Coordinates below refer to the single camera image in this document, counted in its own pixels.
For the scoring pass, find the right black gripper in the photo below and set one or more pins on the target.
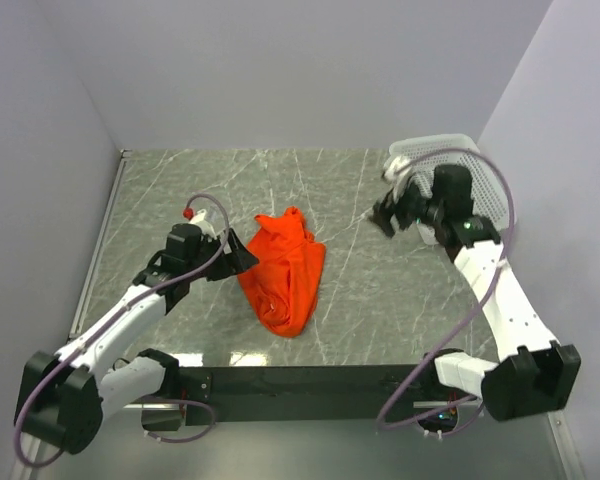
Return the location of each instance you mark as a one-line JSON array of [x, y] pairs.
[[395, 211]]

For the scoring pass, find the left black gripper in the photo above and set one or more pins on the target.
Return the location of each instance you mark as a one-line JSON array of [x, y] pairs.
[[225, 255]]

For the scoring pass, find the orange t shirt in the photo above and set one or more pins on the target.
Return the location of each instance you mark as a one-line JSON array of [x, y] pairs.
[[282, 289]]

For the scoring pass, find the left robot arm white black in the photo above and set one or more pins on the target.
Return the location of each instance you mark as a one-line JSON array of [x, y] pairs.
[[64, 397]]

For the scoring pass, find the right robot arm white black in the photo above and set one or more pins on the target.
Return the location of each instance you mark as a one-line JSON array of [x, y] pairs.
[[534, 373]]

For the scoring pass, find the white plastic mesh basket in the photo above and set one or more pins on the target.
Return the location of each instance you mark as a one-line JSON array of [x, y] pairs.
[[427, 152]]

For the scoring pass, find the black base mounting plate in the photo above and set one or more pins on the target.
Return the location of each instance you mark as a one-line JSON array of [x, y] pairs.
[[293, 393]]

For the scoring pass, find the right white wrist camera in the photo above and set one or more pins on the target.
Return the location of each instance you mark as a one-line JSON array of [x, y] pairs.
[[395, 168]]

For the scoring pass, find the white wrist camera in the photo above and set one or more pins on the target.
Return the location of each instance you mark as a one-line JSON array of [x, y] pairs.
[[208, 219], [395, 168]]

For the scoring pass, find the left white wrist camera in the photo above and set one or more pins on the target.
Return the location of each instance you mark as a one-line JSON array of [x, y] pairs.
[[208, 219]]

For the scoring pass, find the aluminium rail frame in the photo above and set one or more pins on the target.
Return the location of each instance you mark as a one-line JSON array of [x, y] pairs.
[[65, 397]]

